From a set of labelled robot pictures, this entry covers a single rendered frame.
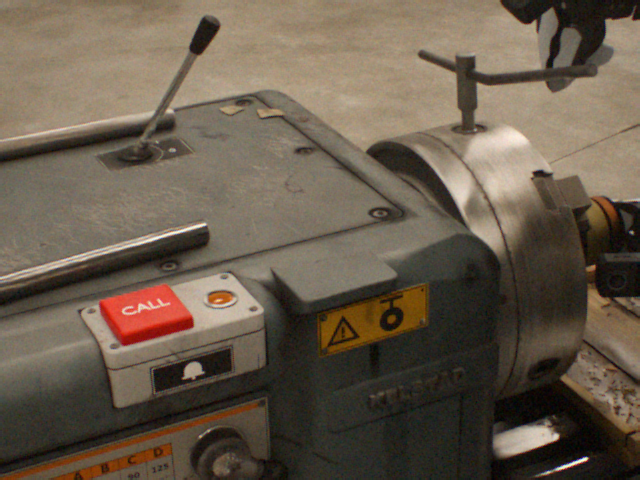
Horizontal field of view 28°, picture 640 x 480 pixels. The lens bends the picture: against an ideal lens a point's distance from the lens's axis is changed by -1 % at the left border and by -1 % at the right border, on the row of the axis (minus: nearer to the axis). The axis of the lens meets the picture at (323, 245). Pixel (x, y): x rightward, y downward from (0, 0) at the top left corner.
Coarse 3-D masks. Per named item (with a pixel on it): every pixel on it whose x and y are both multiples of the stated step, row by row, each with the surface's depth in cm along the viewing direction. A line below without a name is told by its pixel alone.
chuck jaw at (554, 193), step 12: (540, 180) 134; (552, 180) 134; (564, 180) 136; (576, 180) 137; (540, 192) 133; (552, 192) 133; (564, 192) 136; (576, 192) 136; (552, 204) 133; (564, 204) 133; (576, 204) 135; (588, 204) 136; (576, 216) 138; (588, 228) 144
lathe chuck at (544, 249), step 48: (480, 144) 135; (528, 144) 136; (528, 192) 132; (528, 240) 130; (576, 240) 132; (528, 288) 130; (576, 288) 132; (528, 336) 131; (576, 336) 135; (528, 384) 138
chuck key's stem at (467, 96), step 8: (456, 56) 136; (464, 56) 135; (472, 56) 135; (456, 64) 136; (464, 64) 135; (472, 64) 135; (456, 72) 136; (464, 72) 136; (456, 80) 137; (464, 80) 136; (472, 80) 136; (464, 88) 136; (472, 88) 136; (464, 96) 137; (472, 96) 137; (464, 104) 137; (472, 104) 137; (464, 112) 138; (472, 112) 138; (464, 120) 138; (472, 120) 138; (464, 128) 139; (472, 128) 139
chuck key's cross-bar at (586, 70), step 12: (432, 60) 142; (444, 60) 140; (468, 72) 135; (480, 72) 134; (516, 72) 127; (528, 72) 124; (540, 72) 122; (552, 72) 120; (564, 72) 118; (576, 72) 116; (588, 72) 115; (492, 84) 131; (504, 84) 129
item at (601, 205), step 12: (600, 204) 149; (612, 204) 150; (588, 216) 147; (600, 216) 147; (612, 216) 148; (600, 228) 147; (612, 228) 148; (624, 228) 149; (588, 240) 146; (600, 240) 147; (612, 240) 149; (624, 240) 150; (588, 252) 146; (600, 252) 148; (612, 252) 150; (588, 264) 149
